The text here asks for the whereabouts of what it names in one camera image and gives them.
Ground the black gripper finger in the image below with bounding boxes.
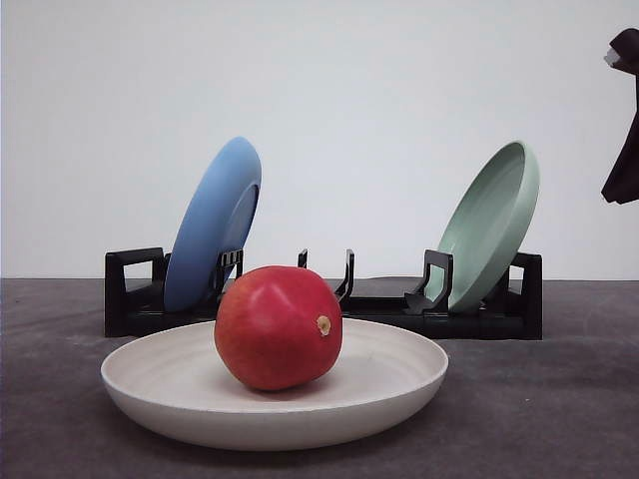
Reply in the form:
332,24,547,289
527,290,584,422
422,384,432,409
601,27,639,205

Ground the white plate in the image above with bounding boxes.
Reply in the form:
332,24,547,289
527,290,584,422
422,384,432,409
100,320,448,451

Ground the light green plate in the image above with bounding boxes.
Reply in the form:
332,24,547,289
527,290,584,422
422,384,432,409
427,141,540,311

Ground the blue plate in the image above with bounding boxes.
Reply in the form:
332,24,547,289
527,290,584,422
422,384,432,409
165,137,263,311

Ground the black dish rack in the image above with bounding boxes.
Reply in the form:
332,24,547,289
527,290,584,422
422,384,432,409
104,247,542,341

